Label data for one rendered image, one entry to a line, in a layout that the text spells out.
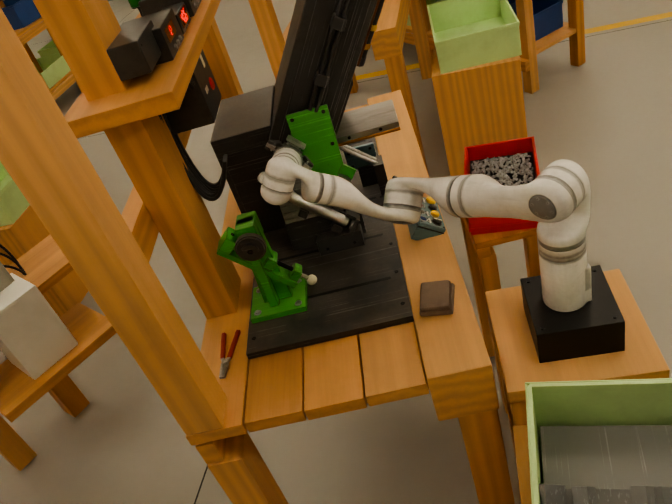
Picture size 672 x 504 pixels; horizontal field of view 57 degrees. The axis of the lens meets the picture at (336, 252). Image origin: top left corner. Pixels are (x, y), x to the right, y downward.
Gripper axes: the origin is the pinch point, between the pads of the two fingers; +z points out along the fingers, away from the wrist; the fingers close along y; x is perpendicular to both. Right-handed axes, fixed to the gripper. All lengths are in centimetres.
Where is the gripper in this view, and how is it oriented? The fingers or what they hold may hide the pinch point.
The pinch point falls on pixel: (292, 150)
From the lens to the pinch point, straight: 169.8
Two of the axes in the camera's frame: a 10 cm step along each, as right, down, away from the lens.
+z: 0.3, -3.7, 9.3
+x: -5.0, 8.0, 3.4
